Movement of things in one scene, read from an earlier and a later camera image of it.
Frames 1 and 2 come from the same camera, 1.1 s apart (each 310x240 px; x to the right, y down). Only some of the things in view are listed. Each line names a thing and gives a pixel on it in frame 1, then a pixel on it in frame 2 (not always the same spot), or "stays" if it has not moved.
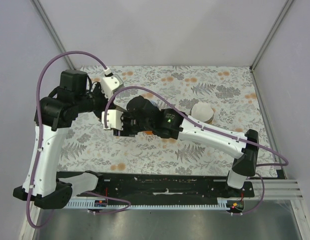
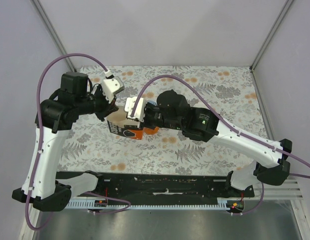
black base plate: [127, 186] stays
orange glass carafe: [148, 132] stays
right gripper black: [125, 132] -> [145, 123]
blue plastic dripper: [154, 103] stays
